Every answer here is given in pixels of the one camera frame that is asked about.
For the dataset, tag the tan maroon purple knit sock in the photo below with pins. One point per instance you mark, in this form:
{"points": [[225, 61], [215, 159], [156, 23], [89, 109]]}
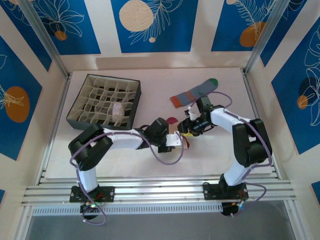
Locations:
{"points": [[172, 121]]}

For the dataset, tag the blue ribbed sock green toe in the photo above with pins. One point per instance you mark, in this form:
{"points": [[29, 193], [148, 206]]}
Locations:
{"points": [[201, 93]]}

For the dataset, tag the grey striped sock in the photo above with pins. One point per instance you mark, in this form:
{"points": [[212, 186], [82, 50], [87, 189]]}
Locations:
{"points": [[205, 86]]}

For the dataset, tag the dark organizer box mesh dividers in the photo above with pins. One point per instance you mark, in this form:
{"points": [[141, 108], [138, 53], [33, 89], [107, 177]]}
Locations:
{"points": [[100, 95]]}

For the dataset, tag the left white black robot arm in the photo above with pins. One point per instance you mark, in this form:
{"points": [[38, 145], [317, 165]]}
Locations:
{"points": [[125, 140]]}

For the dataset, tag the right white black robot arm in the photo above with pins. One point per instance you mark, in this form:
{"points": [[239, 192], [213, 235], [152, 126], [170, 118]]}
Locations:
{"points": [[225, 120]]}

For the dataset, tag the black base connector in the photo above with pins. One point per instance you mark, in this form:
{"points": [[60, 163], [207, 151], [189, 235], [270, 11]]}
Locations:
{"points": [[88, 208], [228, 210]]}

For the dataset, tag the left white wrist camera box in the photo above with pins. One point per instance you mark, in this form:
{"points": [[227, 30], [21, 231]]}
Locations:
{"points": [[173, 140]]}

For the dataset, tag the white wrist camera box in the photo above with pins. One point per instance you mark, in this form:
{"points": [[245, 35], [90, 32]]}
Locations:
{"points": [[191, 113], [173, 140]]}

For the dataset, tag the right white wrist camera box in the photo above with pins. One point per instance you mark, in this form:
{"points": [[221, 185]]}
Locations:
{"points": [[191, 113]]}

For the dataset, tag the aluminium rail beam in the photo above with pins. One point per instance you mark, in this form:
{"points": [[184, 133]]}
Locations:
{"points": [[160, 190]]}

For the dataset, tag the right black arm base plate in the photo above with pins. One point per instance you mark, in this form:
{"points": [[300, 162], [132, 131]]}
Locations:
{"points": [[208, 191]]}

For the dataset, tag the aluminium side rail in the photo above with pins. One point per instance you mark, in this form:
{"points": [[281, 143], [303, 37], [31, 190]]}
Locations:
{"points": [[48, 152], [251, 95]]}

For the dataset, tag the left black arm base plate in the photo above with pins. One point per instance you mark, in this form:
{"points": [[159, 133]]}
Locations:
{"points": [[107, 193]]}

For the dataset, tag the aluminium frame post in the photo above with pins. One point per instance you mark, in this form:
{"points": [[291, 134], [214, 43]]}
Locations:
{"points": [[270, 25], [39, 25]]}

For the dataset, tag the aluminium frame leg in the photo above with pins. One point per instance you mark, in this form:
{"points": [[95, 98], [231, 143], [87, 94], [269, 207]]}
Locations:
{"points": [[295, 222], [23, 222]]}

